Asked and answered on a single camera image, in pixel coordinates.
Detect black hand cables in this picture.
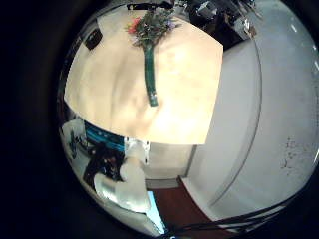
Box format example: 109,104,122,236
163,195,302,239

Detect artificial flower bouquet green stem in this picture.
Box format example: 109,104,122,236
125,9,182,108

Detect blue lit panel under table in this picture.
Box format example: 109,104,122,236
84,121,126,151

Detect black cable clutter at base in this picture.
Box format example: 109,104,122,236
82,147,127,188

